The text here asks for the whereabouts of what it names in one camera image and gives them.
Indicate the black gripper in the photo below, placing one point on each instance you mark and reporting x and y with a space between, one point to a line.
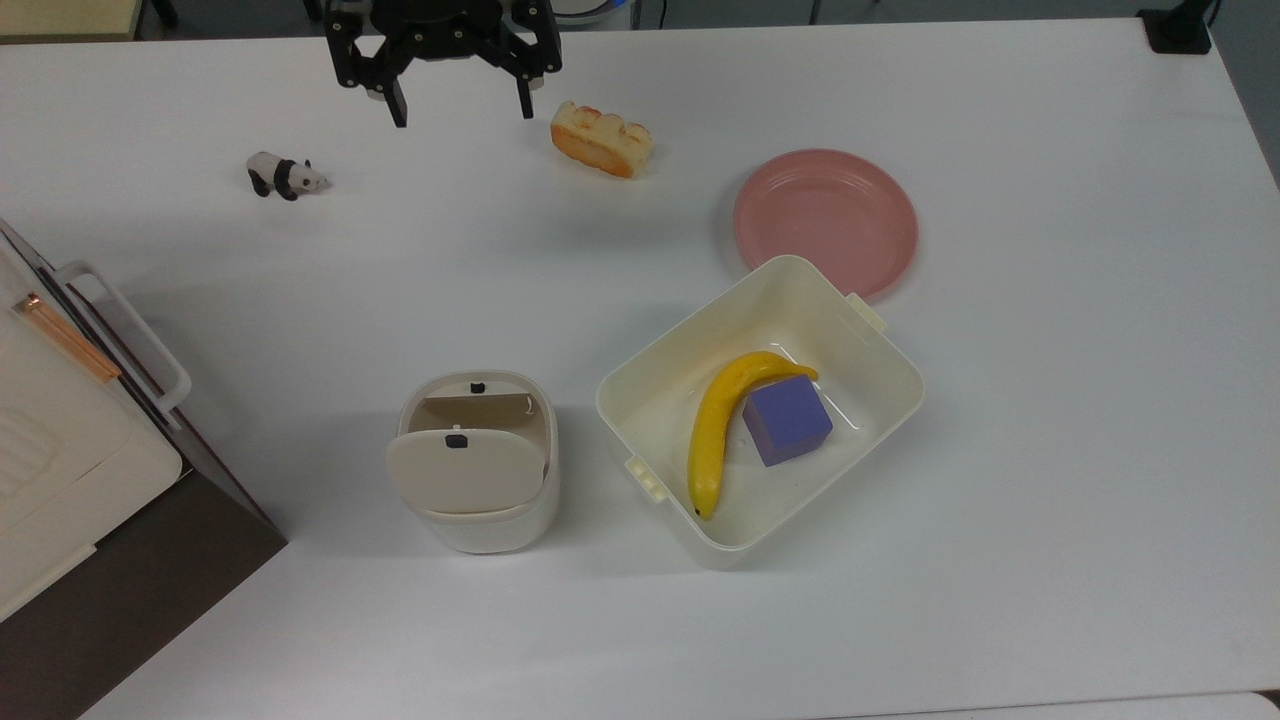
440 30

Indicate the cream trash can lid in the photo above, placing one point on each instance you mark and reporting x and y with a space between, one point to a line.
465 475

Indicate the cream trash can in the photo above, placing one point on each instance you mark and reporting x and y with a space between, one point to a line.
490 535

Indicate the toy bread loaf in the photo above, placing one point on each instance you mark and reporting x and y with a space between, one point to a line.
600 142

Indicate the white blue round base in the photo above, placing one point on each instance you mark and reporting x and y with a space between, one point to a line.
595 8

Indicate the panda figurine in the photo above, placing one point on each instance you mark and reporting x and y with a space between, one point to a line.
285 176

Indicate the cream plastic storage box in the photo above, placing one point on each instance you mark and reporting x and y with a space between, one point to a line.
650 400

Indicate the pink plate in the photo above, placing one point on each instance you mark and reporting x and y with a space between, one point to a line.
825 215

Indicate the yellowish wooden side table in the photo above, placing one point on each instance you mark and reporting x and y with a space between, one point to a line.
60 15

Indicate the yellow toy banana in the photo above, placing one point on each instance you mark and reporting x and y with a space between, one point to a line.
708 440

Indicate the purple cube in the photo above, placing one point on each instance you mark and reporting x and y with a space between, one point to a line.
790 420

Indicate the cream toy fridge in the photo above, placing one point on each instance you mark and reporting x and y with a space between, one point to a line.
60 450

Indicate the dark brown drawer box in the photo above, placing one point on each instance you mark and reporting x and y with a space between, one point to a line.
150 580

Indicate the black clamp base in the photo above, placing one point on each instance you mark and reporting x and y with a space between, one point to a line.
1178 30

